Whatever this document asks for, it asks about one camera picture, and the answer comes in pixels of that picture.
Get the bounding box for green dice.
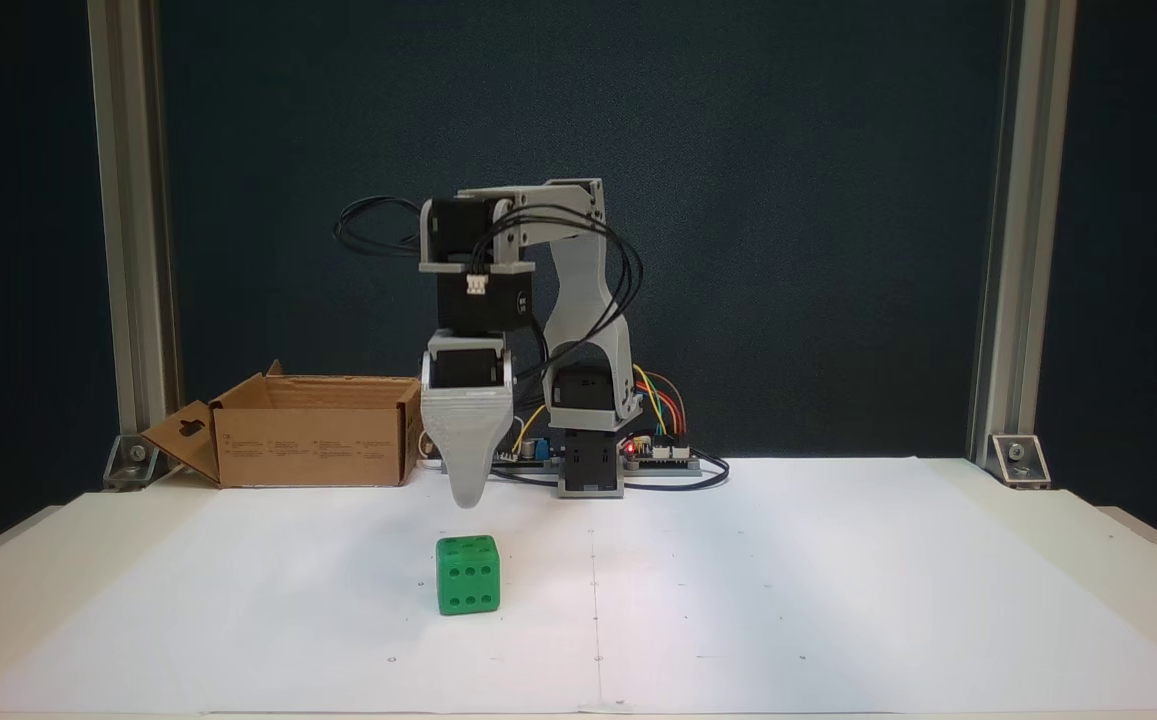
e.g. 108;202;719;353
436;535;502;616

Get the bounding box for black servo cable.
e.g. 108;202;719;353
486;205;645;386
335;196;431;257

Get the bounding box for controller board with jumper wires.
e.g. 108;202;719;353
623;432;702;474

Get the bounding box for aluminium frame post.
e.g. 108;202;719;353
968;0;1077;471
88;0;182;441

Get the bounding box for green jumper wire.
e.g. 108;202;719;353
635;372;671;437

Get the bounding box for orange jumper wire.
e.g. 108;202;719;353
640;370;688;441

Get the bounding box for blue power circuit board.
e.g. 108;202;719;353
490;435;561;474

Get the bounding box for black power cable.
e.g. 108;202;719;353
486;450;731;493

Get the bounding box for brown cardboard box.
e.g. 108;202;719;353
143;360;427;489

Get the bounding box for yellow jumper wire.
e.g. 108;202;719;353
633;366;664;437

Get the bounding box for red jumper wire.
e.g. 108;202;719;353
637;375;683;441

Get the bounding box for grey ribbed wide gripper finger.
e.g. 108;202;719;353
421;390;517;510

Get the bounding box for metal corner bracket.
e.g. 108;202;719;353
103;433;161;489
990;433;1052;489

